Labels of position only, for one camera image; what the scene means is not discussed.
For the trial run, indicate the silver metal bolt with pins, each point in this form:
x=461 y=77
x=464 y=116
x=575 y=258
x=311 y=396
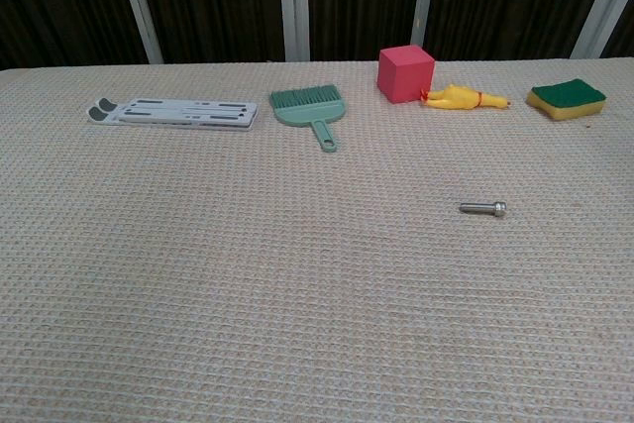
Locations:
x=483 y=207

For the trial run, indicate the green hand brush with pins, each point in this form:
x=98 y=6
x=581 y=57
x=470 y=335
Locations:
x=307 y=111

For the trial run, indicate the white folding laptop stand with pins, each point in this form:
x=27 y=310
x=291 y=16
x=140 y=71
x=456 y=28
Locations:
x=198 y=113

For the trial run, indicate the beige woven tablecloth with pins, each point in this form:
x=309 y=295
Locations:
x=247 y=269

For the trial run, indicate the red foam cube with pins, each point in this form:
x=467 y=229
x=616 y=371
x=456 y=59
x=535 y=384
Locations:
x=403 y=78

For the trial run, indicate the yellow rubber chicken toy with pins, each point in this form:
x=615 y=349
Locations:
x=455 y=97

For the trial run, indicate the green and yellow sponge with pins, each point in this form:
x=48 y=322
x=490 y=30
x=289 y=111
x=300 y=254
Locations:
x=564 y=96

